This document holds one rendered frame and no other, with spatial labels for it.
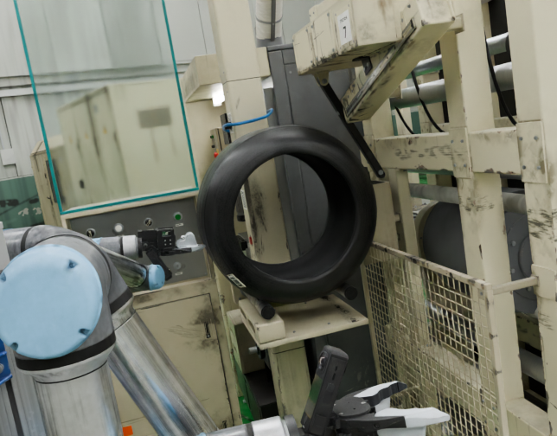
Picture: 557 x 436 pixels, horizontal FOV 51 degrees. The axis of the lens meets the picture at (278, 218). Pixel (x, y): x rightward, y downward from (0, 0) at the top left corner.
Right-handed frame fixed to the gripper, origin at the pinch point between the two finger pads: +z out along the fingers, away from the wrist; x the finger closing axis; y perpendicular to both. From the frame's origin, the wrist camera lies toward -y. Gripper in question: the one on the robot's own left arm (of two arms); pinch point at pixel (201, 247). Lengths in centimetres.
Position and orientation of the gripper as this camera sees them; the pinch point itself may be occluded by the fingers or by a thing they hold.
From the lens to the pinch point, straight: 191.4
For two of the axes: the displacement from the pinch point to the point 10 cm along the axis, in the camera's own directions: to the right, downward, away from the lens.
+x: -2.3, -1.1, 9.7
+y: -0.5, -9.9, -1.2
